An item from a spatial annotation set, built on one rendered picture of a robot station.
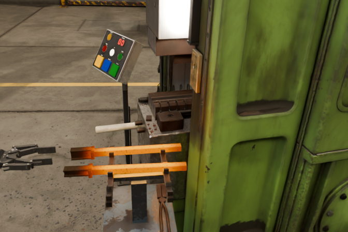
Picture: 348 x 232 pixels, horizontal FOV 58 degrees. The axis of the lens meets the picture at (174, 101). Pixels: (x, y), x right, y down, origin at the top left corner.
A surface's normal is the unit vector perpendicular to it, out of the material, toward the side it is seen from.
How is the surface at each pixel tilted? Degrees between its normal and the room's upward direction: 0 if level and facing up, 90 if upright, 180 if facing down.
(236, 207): 90
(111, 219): 0
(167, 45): 90
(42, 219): 0
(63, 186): 0
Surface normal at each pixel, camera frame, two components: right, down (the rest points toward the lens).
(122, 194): 0.04, -0.89
